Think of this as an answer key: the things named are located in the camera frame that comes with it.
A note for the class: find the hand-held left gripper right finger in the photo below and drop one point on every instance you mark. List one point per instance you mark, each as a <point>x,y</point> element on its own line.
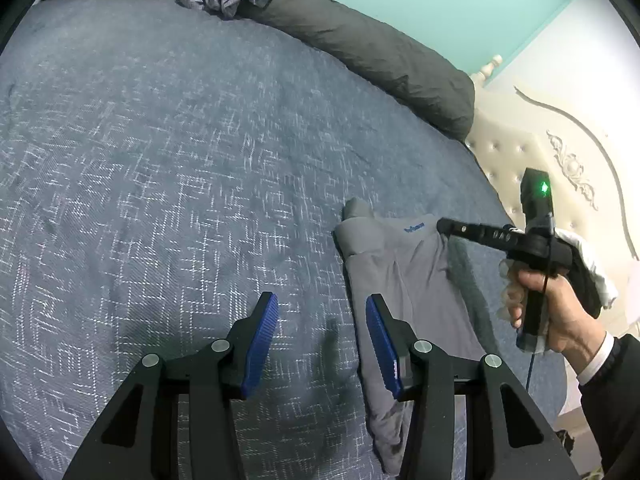
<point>385,345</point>

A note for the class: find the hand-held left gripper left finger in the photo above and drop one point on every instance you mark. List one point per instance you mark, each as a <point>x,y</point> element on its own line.
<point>260,345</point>

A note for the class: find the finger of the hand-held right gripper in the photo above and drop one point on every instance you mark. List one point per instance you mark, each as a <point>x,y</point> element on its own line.
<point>470,231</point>

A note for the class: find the grey shirt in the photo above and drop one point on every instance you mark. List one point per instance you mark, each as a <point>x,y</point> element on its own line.
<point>400,260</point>

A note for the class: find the person's right forearm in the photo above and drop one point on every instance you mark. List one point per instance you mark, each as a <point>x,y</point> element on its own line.
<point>615,400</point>

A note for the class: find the person's right hand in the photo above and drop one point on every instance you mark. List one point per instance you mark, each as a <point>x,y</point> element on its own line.
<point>570,315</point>

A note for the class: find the black and white garment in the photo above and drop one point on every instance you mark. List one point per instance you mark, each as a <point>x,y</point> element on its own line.
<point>590,260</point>

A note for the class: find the beige tufted headboard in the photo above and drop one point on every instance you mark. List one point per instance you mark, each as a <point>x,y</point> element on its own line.
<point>505,155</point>

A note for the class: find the white bed sheet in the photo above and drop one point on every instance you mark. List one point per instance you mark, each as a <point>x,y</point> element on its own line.
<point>570,390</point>

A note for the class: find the dark olive rolled duvet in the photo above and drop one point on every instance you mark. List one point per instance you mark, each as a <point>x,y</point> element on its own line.
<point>375,55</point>

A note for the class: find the blue patterned blanket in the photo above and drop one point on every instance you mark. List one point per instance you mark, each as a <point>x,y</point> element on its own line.
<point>150,160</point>

